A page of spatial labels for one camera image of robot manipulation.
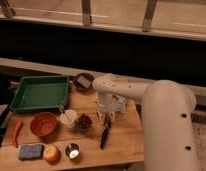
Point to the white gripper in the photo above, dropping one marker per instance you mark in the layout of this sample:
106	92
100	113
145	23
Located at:
105	105

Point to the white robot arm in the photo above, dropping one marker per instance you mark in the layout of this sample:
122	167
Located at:
166	108

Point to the glass bowl of red berries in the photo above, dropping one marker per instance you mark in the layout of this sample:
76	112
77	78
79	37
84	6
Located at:
84	122

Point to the dark brown bowl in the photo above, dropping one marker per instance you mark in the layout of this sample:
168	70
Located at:
78	86

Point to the white cup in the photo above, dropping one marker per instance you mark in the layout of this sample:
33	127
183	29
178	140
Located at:
72	115

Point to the white spoon in cup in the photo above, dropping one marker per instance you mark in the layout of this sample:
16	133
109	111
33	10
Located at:
62	111

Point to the grey sponge block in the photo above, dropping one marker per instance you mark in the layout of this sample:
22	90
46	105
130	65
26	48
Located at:
84	82

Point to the small metal cup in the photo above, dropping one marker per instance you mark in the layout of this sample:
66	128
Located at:
72	150

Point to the orange apple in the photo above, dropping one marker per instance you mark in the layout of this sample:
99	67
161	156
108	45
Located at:
51	154

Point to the green plastic tray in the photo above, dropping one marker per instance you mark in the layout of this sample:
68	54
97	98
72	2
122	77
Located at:
40	93

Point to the blue sponge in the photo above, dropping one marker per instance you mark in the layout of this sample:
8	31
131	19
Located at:
31	152

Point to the red chili pepper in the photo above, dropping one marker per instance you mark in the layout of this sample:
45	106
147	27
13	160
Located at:
16	129

